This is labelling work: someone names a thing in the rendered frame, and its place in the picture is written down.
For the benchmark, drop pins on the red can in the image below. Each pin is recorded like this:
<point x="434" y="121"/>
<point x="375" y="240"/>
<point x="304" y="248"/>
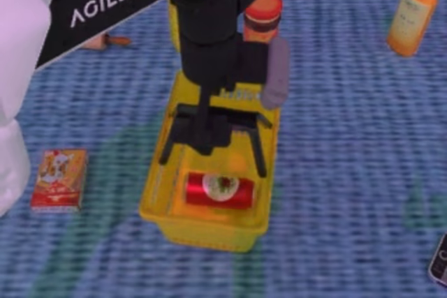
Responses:
<point x="220" y="190"/>

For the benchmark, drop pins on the yellow plastic basket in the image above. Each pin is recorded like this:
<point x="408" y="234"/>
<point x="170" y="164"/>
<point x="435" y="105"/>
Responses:
<point x="209" y="186"/>

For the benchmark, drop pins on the blue woven table mat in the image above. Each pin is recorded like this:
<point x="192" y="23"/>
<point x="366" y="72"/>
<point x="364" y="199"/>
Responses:
<point x="314" y="158"/>

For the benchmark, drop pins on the orange jar with red lid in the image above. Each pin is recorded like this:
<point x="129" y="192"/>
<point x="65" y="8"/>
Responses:
<point x="262" y="20"/>

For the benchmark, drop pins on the red playing card box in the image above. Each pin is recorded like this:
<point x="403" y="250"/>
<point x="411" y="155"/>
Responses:
<point x="58" y="180"/>

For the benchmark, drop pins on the orange pump lotion bottle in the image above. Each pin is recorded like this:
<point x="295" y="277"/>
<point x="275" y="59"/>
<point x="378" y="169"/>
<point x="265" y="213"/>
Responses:
<point x="412" y="19"/>

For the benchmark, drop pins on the black and silver device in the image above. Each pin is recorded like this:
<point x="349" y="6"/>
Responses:
<point x="439" y="259"/>

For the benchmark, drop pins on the grey wrist camera housing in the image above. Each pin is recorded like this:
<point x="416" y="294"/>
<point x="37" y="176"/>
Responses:
<point x="276" y="71"/>

